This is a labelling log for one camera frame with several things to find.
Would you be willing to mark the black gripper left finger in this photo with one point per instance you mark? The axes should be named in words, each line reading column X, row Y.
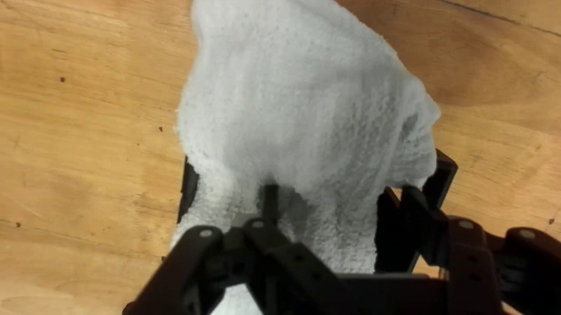
column 274, row 273

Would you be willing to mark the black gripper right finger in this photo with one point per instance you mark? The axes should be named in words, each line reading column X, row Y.
column 474, row 268

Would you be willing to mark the white towel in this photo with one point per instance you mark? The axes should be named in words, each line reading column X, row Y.
column 303, row 105

